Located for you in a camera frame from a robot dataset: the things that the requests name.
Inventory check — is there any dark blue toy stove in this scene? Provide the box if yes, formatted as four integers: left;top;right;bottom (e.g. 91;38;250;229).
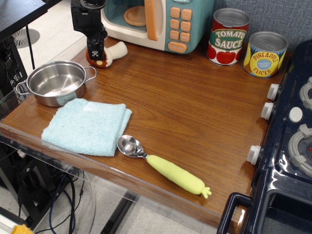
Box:
217;40;312;234

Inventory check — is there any spoon with yellow handle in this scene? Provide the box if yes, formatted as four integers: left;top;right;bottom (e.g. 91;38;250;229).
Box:
117;135;212;199

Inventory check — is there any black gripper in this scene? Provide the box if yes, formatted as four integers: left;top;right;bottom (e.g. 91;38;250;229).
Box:
71;0;107;60

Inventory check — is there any small steel pot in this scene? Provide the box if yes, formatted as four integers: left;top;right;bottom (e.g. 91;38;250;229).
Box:
16;60;97;107

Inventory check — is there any toy microwave teal cream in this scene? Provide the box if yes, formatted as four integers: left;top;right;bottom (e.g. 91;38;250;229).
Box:
102;0;214;54

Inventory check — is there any plush brown mushroom toy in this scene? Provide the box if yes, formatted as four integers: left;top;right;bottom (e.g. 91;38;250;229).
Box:
86;41;128;68

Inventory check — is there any light blue folded cloth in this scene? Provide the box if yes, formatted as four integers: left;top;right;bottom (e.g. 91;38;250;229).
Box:
41;98;132;157

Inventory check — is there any tomato sauce can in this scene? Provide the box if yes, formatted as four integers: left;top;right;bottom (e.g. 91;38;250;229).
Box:
207;8;251;65

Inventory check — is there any black side desk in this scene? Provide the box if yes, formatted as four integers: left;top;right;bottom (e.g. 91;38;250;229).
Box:
0;0;59;98

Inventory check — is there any floor cables bundle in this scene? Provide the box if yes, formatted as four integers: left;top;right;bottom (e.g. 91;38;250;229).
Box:
17;170;96;234

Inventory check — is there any pineapple slices can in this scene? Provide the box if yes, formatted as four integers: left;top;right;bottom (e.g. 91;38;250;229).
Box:
243;31;289;78

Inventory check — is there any clear acrylic table guard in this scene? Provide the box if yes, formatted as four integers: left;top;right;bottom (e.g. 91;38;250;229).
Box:
0;92;220;234

